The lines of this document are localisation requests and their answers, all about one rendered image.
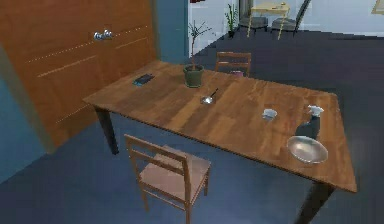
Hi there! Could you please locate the black blue red game console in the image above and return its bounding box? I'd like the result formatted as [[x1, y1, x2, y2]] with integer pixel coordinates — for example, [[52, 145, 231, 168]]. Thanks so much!
[[132, 73, 156, 88]]

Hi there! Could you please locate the green potted bare plant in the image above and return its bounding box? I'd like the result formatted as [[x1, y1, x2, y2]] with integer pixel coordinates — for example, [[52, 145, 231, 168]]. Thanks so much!
[[182, 19, 213, 89]]

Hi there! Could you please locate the brown wooden dining table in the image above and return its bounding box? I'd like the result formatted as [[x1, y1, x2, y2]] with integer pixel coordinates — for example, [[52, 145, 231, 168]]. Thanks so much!
[[82, 59, 358, 224]]

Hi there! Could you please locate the brown wooden chair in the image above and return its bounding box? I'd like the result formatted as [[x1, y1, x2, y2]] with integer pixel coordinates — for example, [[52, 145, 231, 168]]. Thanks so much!
[[123, 133, 212, 224], [214, 51, 253, 78]]

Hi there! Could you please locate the small white cup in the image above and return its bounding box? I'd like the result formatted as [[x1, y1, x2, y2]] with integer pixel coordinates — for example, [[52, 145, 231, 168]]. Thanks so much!
[[261, 108, 278, 121]]

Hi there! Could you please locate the green leafy house plant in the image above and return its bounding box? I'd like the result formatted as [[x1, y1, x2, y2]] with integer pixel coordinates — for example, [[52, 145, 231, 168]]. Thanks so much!
[[224, 3, 239, 38]]

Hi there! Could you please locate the dark grey chair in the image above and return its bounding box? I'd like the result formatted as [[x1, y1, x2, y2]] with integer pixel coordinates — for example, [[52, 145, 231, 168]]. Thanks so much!
[[270, 0, 312, 37], [238, 0, 269, 34]]

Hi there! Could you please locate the black spray bottle white top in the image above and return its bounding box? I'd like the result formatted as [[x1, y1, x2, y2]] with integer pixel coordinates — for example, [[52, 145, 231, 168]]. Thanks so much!
[[295, 104, 325, 141]]

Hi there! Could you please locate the grey shallow bowl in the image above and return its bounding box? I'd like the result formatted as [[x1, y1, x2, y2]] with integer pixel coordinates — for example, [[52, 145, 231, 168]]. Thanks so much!
[[286, 135, 329, 165]]

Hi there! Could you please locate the small yellow table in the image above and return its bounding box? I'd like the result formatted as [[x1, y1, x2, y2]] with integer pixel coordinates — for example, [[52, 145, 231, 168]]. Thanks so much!
[[246, 1, 291, 41]]

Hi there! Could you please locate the brown wooden room door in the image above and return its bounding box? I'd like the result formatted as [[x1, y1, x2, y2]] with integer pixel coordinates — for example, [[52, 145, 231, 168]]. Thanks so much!
[[0, 0, 158, 149]]

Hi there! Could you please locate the silver ladle with black handle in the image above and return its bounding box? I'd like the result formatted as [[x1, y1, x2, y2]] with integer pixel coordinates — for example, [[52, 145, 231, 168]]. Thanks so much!
[[200, 87, 220, 105]]

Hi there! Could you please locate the silver door handle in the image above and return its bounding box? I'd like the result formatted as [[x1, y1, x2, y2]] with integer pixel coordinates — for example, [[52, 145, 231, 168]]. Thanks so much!
[[92, 29, 114, 42]]

